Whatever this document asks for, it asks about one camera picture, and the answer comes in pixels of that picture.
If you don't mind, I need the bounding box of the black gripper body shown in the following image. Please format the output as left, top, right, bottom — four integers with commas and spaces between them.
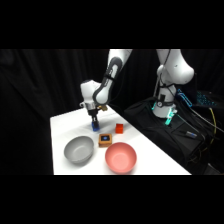
87, 107, 101, 118

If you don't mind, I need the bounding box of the blue cube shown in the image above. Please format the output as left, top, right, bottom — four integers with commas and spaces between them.
91, 121, 101, 133

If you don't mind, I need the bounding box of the red cube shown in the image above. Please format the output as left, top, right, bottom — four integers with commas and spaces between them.
115, 123, 125, 135

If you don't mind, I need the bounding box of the grey bowl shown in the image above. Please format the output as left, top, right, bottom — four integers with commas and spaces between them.
63, 135, 97, 165

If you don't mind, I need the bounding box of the pink bowl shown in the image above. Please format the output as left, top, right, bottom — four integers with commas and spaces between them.
104, 142, 138, 175

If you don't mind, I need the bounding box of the wooden block with blue face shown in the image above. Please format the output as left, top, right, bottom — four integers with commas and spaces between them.
98, 133, 114, 148

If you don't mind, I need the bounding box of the black curtain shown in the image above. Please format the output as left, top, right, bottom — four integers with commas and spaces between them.
0, 49, 224, 176

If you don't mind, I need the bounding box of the black covered robot stand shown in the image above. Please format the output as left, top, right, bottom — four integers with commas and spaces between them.
123, 97, 208, 176

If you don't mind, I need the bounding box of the green base light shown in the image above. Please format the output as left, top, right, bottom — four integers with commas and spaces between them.
151, 102, 178, 127

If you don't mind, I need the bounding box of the small black blue device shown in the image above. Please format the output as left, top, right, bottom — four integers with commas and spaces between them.
180, 130, 200, 139

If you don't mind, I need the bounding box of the teal lit electronics box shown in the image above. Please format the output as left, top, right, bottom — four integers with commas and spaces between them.
195, 91, 218, 108

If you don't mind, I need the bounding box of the tan wrist camera mount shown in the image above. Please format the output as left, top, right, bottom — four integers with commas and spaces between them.
96, 104, 109, 113

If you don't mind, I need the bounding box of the blue metal frame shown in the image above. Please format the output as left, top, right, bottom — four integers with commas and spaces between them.
176, 87, 195, 108

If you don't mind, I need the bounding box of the grey cable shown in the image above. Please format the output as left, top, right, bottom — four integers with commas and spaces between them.
175, 107, 224, 135

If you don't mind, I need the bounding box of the yellow cable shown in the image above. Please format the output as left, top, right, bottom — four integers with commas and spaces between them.
199, 107, 218, 155

